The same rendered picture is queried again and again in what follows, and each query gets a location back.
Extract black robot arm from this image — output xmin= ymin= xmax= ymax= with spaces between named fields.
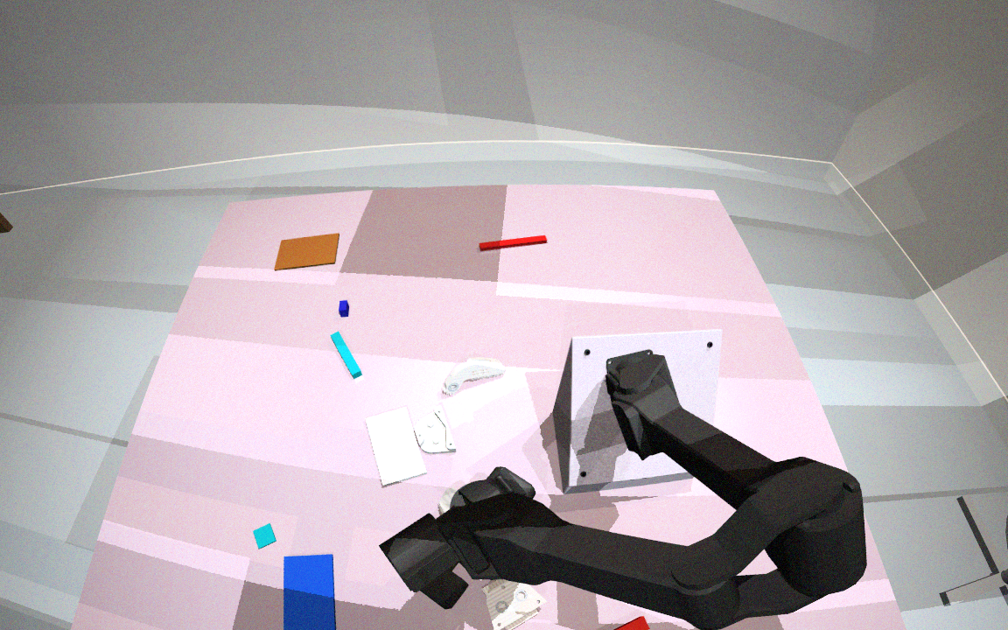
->
xmin=379 ymin=349 xmax=867 ymax=630

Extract blue flat plate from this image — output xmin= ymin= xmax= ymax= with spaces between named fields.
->
xmin=283 ymin=554 xmax=336 ymax=630

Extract red rectangular block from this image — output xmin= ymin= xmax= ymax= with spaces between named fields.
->
xmin=613 ymin=616 xmax=650 ymax=630

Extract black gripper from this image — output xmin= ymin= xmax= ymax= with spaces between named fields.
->
xmin=420 ymin=466 xmax=536 ymax=610

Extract cyan rectangular bar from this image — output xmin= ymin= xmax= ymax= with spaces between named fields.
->
xmin=330 ymin=331 xmax=363 ymax=379

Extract small cyan flat square plate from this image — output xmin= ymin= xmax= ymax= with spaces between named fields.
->
xmin=253 ymin=524 xmax=276 ymax=549

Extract orange flat plate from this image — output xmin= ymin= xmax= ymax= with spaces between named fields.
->
xmin=274 ymin=233 xmax=340 ymax=271

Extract red flat bar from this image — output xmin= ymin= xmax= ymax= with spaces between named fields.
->
xmin=479 ymin=235 xmax=547 ymax=252

